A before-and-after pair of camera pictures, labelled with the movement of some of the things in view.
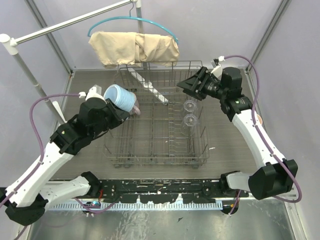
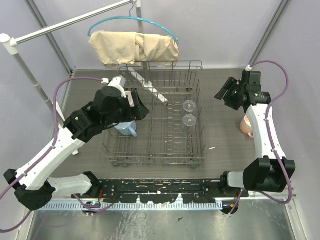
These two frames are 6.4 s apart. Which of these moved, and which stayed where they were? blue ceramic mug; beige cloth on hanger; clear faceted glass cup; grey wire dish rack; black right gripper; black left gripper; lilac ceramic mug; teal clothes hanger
Moved: black right gripper; lilac ceramic mug; blue ceramic mug; black left gripper
Stayed: teal clothes hanger; beige cloth on hanger; clear faceted glass cup; grey wire dish rack
